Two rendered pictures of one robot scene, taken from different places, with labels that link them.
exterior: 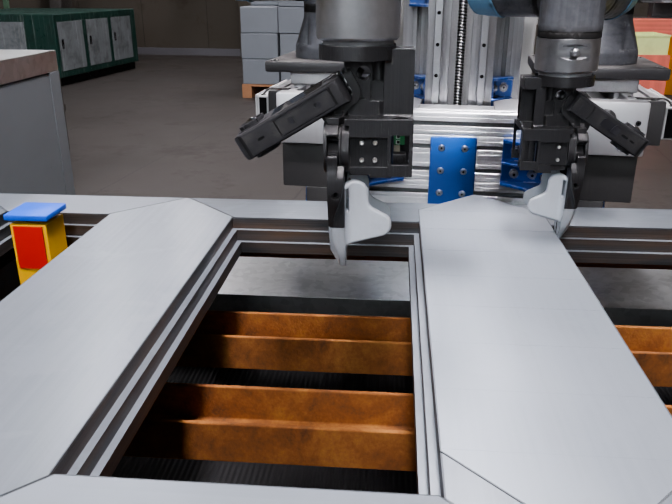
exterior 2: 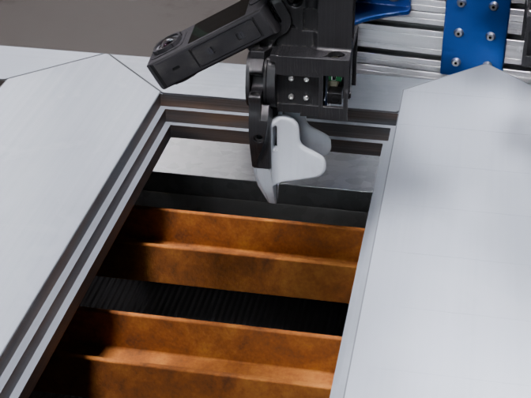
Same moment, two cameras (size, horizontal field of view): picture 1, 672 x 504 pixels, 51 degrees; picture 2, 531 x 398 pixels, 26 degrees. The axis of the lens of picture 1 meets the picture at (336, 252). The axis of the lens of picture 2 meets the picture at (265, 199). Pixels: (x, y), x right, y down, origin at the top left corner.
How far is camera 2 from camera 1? 0.33 m
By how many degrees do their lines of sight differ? 12
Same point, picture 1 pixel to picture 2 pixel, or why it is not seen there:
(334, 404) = (269, 344)
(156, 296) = (60, 219)
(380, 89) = (314, 18)
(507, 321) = (459, 279)
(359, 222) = (289, 162)
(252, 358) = (179, 272)
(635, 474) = not seen: outside the picture
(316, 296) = not seen: hidden behind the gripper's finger
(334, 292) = not seen: hidden behind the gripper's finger
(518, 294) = (486, 240)
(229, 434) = (141, 376)
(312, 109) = (234, 39)
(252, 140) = (166, 69)
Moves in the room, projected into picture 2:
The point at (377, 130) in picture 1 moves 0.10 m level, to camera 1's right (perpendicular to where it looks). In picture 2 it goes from (307, 69) to (438, 74)
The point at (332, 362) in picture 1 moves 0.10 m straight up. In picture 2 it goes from (277, 283) to (278, 206)
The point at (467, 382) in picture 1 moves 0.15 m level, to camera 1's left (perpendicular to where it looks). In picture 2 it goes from (387, 359) to (193, 347)
